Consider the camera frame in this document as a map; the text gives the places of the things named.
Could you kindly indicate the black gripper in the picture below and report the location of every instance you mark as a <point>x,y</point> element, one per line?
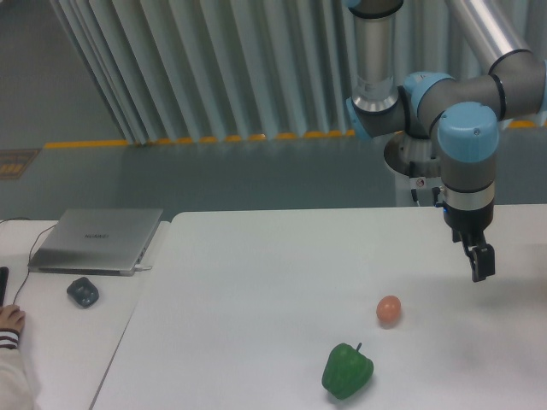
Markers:
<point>468,227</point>

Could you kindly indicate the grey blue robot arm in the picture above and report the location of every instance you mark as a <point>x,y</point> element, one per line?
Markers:
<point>444,128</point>

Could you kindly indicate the white sleeved forearm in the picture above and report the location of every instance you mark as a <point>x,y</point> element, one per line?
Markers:
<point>15,390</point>

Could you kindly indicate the green bell pepper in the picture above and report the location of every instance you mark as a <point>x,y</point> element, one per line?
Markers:
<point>347,370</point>

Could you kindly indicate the person's hand on table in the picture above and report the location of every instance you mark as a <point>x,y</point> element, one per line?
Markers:
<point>12,318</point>

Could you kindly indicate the brown egg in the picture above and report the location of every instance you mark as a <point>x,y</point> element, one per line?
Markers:
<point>389,310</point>

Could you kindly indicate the white usb plug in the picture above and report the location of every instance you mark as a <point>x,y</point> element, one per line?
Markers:
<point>141,268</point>

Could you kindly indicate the white pleated curtain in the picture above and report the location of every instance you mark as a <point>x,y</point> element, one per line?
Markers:
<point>262,69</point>

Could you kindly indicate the silver laptop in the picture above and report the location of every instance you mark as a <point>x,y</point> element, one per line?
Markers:
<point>107,241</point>

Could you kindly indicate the black phone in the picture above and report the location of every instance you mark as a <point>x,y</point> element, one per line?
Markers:
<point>4,277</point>

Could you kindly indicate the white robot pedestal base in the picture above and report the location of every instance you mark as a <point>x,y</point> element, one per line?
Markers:
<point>415,169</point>

